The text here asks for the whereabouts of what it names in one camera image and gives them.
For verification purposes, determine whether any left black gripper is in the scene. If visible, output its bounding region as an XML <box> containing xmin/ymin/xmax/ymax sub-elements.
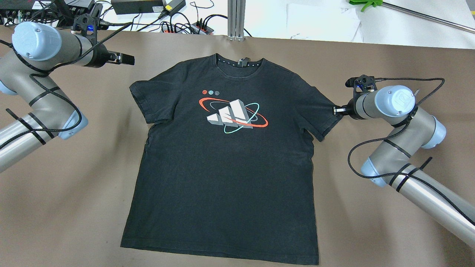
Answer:
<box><xmin>88</xmin><ymin>49</ymin><xmax>135</xmax><ymax>68</ymax></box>

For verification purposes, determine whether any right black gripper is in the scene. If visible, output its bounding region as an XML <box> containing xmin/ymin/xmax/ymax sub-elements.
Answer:
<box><xmin>333</xmin><ymin>99</ymin><xmax>362</xmax><ymax>120</ymax></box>

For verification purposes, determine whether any black graphic t-shirt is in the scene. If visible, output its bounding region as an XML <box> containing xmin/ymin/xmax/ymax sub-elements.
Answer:
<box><xmin>120</xmin><ymin>54</ymin><xmax>341</xmax><ymax>265</ymax></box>

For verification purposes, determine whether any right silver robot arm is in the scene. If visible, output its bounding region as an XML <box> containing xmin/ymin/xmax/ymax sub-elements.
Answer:
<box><xmin>334</xmin><ymin>86</ymin><xmax>475</xmax><ymax>247</ymax></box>

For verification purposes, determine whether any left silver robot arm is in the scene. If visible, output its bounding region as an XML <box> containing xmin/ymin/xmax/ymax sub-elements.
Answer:
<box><xmin>1</xmin><ymin>22</ymin><xmax>135</xmax><ymax>171</ymax></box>

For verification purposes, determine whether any black power adapter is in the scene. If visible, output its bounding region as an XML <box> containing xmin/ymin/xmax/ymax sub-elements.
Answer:
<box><xmin>111</xmin><ymin>0</ymin><xmax>164</xmax><ymax>15</ymax></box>

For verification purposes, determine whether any black electronics box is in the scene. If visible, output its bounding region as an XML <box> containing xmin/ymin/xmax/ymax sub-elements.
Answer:
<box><xmin>65</xmin><ymin>0</ymin><xmax>95</xmax><ymax>15</ymax></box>

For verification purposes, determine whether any red black power strip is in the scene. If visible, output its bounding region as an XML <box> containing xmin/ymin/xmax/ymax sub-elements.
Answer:
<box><xmin>159</xmin><ymin>22</ymin><xmax>214</xmax><ymax>35</ymax></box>

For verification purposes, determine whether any white paper sheet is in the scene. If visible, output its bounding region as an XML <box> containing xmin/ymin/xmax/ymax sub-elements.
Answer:
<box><xmin>286</xmin><ymin>3</ymin><xmax>364</xmax><ymax>43</ymax></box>

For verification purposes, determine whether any green plastic clamp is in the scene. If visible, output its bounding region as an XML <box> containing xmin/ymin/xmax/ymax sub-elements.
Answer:
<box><xmin>349</xmin><ymin>0</ymin><xmax>384</xmax><ymax>12</ymax></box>

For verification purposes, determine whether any steel rod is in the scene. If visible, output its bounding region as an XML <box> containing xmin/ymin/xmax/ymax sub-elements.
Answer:
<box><xmin>381</xmin><ymin>2</ymin><xmax>475</xmax><ymax>34</ymax></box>

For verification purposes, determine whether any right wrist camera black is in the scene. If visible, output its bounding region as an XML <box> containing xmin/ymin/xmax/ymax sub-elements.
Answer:
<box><xmin>345</xmin><ymin>75</ymin><xmax>378</xmax><ymax>93</ymax></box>

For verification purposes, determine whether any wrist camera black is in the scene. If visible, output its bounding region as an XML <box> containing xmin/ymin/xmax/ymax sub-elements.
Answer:
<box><xmin>345</xmin><ymin>75</ymin><xmax>378</xmax><ymax>93</ymax></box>
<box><xmin>70</xmin><ymin>3</ymin><xmax>102</xmax><ymax>36</ymax></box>

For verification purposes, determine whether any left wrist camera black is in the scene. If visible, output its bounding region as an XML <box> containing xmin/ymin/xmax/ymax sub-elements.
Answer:
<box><xmin>70</xmin><ymin>3</ymin><xmax>102</xmax><ymax>36</ymax></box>

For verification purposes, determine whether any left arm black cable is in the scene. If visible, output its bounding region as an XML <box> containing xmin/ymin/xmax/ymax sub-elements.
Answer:
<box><xmin>0</xmin><ymin>22</ymin><xmax>133</xmax><ymax>149</ymax></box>

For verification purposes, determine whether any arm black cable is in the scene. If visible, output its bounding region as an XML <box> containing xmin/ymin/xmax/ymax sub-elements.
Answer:
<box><xmin>0</xmin><ymin>22</ymin><xmax>133</xmax><ymax>149</ymax></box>
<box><xmin>347</xmin><ymin>78</ymin><xmax>475</xmax><ymax>226</ymax></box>

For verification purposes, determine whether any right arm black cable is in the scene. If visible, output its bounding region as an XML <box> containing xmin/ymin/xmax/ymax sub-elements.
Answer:
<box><xmin>347</xmin><ymin>78</ymin><xmax>475</xmax><ymax>226</ymax></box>

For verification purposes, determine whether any aluminium frame post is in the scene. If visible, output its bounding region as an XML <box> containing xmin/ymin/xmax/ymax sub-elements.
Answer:
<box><xmin>227</xmin><ymin>0</ymin><xmax>246</xmax><ymax>41</ymax></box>

